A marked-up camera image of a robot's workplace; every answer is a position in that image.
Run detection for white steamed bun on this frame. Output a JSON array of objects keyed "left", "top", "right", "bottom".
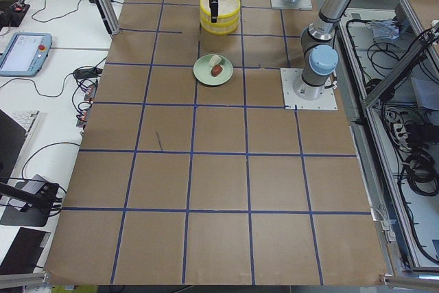
[{"left": 209, "top": 54, "right": 222, "bottom": 67}]

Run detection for reddish brown bun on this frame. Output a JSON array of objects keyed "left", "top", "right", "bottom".
[{"left": 211, "top": 65, "right": 223, "bottom": 77}]

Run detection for light green plate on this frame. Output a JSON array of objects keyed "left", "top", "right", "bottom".
[{"left": 193, "top": 54, "right": 234, "bottom": 86}]

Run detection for black power adapter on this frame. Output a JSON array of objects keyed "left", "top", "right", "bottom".
[{"left": 73, "top": 67, "right": 102, "bottom": 80}]

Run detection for crumpled white paper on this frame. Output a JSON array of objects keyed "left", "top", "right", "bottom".
[{"left": 369, "top": 19, "right": 399, "bottom": 40}]

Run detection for blue teach pendant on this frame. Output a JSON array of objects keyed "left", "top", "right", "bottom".
[{"left": 1, "top": 32, "right": 52, "bottom": 78}]

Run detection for white power strip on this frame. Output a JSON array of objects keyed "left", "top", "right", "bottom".
[{"left": 384, "top": 110, "right": 410, "bottom": 150}]

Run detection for white keyboard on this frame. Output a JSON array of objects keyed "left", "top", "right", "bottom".
[{"left": 11, "top": 110, "right": 42, "bottom": 138}]

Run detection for black laptop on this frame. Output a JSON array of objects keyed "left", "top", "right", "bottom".
[{"left": 0, "top": 110, "right": 26, "bottom": 183}]

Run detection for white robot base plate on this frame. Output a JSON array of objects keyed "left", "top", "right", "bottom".
[{"left": 281, "top": 68, "right": 337, "bottom": 111}]

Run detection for black cable bundle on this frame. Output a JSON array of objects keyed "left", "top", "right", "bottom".
[{"left": 394, "top": 124, "right": 439, "bottom": 201}]

